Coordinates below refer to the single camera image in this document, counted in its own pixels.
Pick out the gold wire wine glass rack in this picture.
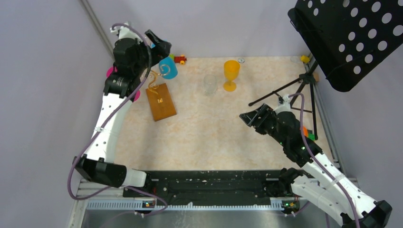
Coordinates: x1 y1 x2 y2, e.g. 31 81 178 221
145 70 166 95

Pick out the clear wine glass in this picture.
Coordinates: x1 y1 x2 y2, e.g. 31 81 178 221
203 75 217 96

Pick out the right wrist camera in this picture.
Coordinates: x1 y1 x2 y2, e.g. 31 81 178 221
278 94 292 107

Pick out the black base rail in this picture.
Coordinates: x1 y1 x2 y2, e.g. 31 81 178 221
141 169 295 206

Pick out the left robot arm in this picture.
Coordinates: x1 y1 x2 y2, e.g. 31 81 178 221
73 23 172 196

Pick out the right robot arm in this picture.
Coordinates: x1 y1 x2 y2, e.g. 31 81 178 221
239 104 392 228

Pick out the orange tape dispenser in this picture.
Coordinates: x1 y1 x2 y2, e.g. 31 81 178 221
302 126 309 137

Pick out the green toy block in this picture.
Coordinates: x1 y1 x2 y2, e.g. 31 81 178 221
308 133 316 141

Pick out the wooden rack base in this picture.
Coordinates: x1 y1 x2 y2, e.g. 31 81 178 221
145 83 177 122

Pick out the yellow plastic wine glass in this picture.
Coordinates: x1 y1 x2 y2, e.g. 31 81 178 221
223 60 240 92

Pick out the pink plastic wine glass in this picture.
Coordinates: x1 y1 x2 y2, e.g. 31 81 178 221
106 67 141 102

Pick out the colourful toy train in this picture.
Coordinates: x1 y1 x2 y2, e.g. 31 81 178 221
169 54 187 65

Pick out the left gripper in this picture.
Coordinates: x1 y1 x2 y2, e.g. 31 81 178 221
134 29 172 76

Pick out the black perforated music stand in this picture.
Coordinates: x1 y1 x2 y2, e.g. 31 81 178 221
248 0 403 141

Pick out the blue plastic wine glass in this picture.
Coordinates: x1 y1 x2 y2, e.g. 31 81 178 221
150 40 178 79

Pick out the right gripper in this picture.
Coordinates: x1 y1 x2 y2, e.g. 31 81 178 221
240 103 288 146

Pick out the yellow clamp knob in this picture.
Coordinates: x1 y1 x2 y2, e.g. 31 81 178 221
299 55 310 64

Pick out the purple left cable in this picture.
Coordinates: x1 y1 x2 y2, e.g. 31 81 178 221
67 22 169 218

